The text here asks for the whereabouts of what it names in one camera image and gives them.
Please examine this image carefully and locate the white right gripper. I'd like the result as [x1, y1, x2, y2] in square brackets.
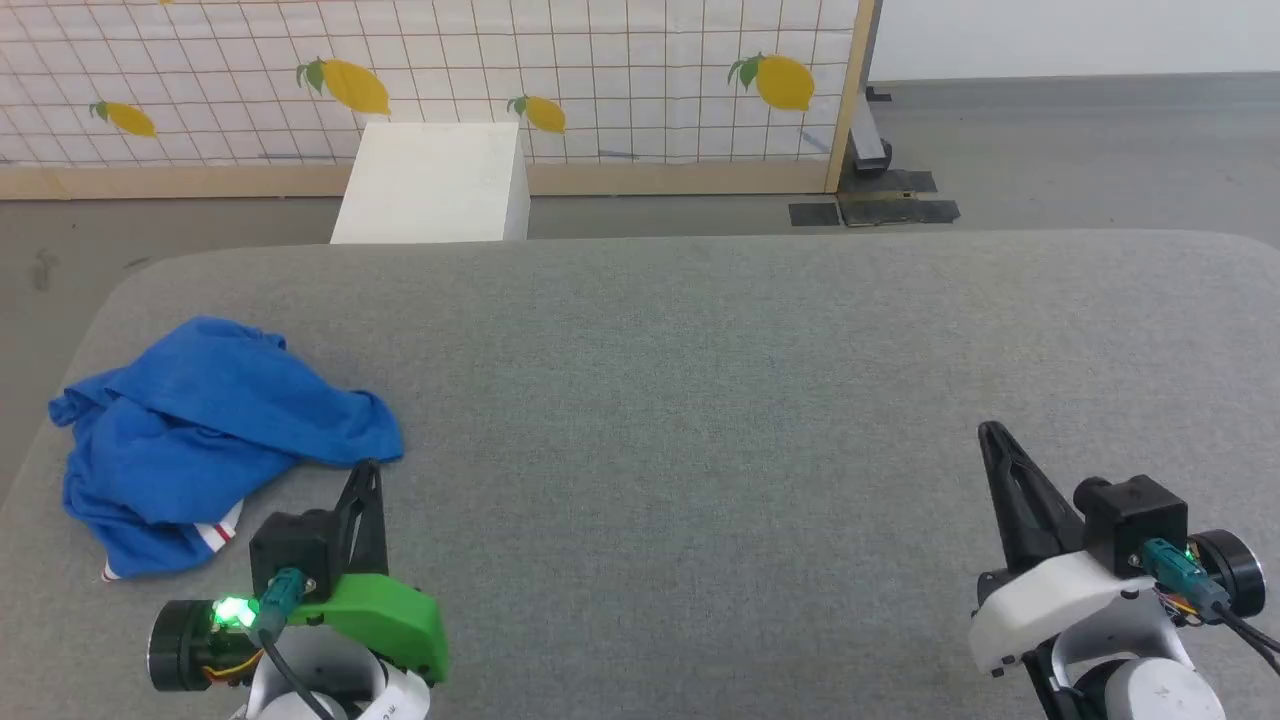
[968, 422, 1197, 679]

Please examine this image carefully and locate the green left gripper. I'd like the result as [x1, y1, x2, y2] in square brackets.
[285, 460, 451, 687]

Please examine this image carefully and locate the blue sports jersey white trim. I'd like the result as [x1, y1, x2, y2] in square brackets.
[48, 316, 406, 583]

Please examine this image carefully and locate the large black floor patch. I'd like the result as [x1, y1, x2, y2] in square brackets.
[838, 170, 962, 228]

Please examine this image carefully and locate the white box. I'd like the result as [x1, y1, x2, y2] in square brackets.
[330, 122, 531, 244]

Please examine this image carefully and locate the grey metal partition foot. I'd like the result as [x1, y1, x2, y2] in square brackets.
[848, 0, 896, 179]

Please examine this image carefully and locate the lemon print partition screen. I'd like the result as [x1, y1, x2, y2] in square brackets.
[0, 0, 877, 201]

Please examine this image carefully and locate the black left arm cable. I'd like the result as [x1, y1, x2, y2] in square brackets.
[255, 568, 337, 720]

